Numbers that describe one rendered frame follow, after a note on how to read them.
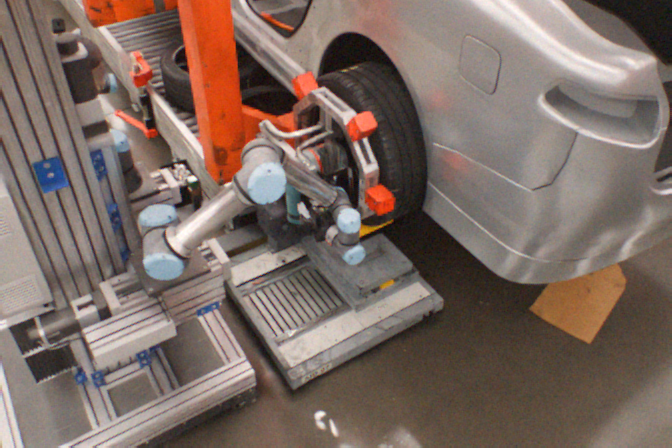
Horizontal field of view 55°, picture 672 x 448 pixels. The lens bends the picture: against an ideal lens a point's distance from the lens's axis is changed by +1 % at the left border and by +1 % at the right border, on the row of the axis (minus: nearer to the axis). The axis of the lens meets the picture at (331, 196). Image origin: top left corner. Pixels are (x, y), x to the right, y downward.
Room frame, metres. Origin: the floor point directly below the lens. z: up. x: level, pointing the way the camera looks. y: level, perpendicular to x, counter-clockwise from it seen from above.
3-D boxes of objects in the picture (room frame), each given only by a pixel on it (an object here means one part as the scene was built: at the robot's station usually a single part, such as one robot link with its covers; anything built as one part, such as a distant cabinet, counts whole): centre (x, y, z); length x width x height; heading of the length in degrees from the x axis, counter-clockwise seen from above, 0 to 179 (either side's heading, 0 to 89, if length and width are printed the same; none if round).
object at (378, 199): (1.83, -0.18, 0.85); 0.09 x 0.08 x 0.07; 32
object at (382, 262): (2.18, -0.15, 0.32); 0.40 x 0.30 x 0.28; 32
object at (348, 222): (1.59, -0.05, 0.95); 0.11 x 0.08 x 0.11; 15
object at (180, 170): (2.35, 0.71, 0.51); 0.20 x 0.14 x 0.13; 28
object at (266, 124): (2.11, 0.15, 1.03); 0.19 x 0.18 x 0.11; 122
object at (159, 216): (1.54, 0.56, 0.98); 0.13 x 0.12 x 0.14; 15
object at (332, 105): (2.09, -0.01, 0.85); 0.54 x 0.07 x 0.54; 32
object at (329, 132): (1.94, 0.04, 1.03); 0.19 x 0.18 x 0.11; 122
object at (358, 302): (2.21, -0.13, 0.13); 0.50 x 0.36 x 0.10; 32
